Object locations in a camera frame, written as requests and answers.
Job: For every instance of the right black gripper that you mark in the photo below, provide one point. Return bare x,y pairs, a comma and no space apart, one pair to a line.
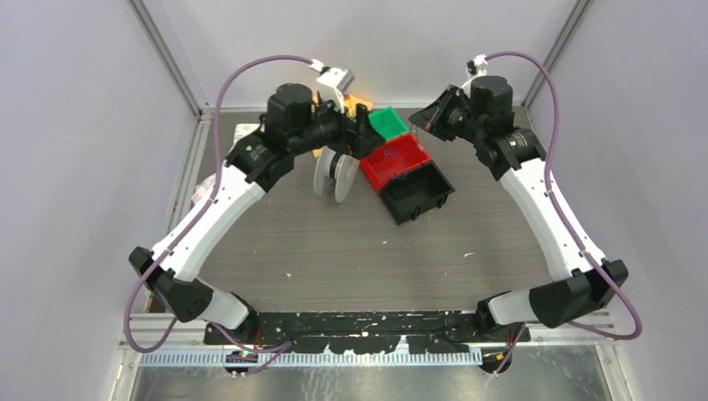
432,118

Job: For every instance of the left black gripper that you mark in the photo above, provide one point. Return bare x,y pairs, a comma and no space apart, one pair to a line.
357,139

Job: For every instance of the grey plastic cable spool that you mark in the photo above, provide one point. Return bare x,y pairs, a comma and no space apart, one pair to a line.
335,170

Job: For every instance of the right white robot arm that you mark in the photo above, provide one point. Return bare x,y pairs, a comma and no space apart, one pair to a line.
583,279

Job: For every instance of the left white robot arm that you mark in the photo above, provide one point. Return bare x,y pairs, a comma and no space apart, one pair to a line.
170,269

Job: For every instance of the green plastic bin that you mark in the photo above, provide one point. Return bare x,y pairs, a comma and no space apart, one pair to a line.
388,123

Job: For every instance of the red plastic bin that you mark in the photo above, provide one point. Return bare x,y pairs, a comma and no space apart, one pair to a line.
394,161

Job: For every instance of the yellow patterned cloth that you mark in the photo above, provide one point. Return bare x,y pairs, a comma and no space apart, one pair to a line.
350,102

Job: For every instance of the black plastic bin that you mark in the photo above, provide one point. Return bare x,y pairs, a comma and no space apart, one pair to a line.
418,191

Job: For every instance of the white patterned cloth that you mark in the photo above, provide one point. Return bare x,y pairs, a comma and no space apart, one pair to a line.
205,186

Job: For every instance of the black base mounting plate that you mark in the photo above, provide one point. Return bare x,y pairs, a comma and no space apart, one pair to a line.
372,332

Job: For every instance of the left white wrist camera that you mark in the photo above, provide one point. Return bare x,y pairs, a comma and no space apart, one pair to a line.
332,83

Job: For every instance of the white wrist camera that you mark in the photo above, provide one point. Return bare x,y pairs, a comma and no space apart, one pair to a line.
332,83
477,67

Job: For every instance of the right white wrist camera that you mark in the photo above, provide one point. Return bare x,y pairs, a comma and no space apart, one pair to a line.
477,67

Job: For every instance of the white slotted cable duct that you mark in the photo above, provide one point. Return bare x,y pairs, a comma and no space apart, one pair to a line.
234,358

